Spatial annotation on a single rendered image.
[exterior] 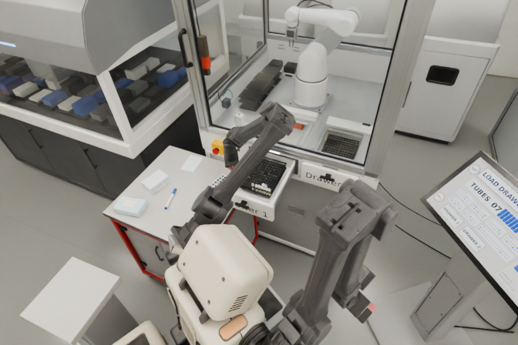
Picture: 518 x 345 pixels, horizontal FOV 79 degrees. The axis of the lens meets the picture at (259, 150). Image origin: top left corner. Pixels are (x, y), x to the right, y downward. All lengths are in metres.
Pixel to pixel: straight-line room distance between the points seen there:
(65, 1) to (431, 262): 2.62
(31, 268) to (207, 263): 2.20
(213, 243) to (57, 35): 1.31
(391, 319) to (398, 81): 1.48
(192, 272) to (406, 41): 0.99
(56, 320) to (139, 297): 0.86
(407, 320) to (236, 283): 1.65
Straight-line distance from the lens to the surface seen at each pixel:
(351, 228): 0.58
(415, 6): 1.20
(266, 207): 1.47
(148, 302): 2.39
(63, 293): 1.70
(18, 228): 3.25
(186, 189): 1.81
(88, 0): 1.69
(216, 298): 0.82
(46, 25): 1.87
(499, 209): 1.46
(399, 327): 2.27
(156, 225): 1.71
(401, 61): 1.27
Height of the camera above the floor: 2.08
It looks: 42 degrees down
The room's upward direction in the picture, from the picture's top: 3 degrees counter-clockwise
